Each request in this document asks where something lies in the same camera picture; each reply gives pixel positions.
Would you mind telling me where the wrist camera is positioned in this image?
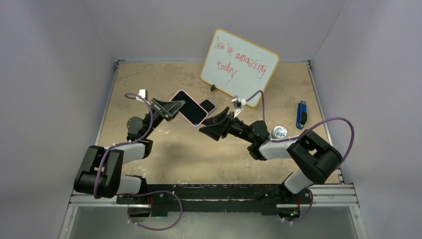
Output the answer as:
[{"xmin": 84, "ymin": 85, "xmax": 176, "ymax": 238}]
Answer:
[
  {"xmin": 138, "ymin": 89, "xmax": 148, "ymax": 100},
  {"xmin": 231, "ymin": 96, "xmax": 247, "ymax": 118}
]

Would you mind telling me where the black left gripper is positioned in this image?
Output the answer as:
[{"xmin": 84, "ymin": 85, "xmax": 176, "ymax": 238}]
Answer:
[{"xmin": 143, "ymin": 99, "xmax": 185, "ymax": 139}]

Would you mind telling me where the phone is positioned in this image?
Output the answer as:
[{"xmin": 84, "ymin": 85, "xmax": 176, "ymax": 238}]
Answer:
[{"xmin": 200, "ymin": 99, "xmax": 216, "ymax": 114}]

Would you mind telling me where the yellow framed whiteboard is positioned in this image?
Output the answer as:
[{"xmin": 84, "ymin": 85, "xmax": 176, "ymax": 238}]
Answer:
[{"xmin": 200, "ymin": 28, "xmax": 280, "ymax": 99}]

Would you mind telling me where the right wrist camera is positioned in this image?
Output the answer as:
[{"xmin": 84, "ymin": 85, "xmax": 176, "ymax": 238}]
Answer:
[{"xmin": 231, "ymin": 96, "xmax": 247, "ymax": 118}]

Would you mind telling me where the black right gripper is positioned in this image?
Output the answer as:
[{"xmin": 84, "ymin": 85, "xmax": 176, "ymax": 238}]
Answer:
[{"xmin": 199, "ymin": 107, "xmax": 255, "ymax": 143}]

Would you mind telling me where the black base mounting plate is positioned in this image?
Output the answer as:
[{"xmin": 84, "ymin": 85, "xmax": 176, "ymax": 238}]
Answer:
[{"xmin": 116, "ymin": 184, "xmax": 313, "ymax": 218}]

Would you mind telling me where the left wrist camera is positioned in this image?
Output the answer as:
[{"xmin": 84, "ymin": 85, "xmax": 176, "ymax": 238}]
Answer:
[{"xmin": 138, "ymin": 89, "xmax": 148, "ymax": 100}]

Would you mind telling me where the pink phone case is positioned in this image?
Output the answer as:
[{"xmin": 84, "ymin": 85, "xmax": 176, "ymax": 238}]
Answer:
[{"xmin": 170, "ymin": 90, "xmax": 209, "ymax": 126}]

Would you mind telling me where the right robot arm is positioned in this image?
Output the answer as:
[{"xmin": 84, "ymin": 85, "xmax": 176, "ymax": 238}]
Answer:
[{"xmin": 199, "ymin": 109, "xmax": 343, "ymax": 203}]

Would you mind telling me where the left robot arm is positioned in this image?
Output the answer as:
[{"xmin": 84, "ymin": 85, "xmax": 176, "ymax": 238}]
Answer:
[{"xmin": 74, "ymin": 99, "xmax": 186, "ymax": 204}]

